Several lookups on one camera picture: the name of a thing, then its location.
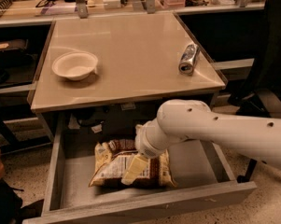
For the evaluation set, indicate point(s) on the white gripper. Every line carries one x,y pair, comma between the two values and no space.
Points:
145,147

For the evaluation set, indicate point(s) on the grey wooden drawer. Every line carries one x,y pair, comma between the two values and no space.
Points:
204,180

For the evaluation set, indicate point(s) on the brown chip bag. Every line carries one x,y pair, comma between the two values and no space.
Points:
112,159

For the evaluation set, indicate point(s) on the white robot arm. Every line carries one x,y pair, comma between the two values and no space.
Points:
180,120

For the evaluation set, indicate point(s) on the white paper bowl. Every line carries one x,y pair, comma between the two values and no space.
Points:
75,65

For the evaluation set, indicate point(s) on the silver drink can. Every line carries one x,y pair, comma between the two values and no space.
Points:
189,59

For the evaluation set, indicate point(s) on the long back workbench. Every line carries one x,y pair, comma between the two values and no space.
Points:
29,11

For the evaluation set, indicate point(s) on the person in dark clothing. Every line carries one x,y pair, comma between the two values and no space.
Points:
11,209

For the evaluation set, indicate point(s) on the black office chair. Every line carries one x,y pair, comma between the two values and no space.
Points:
260,94

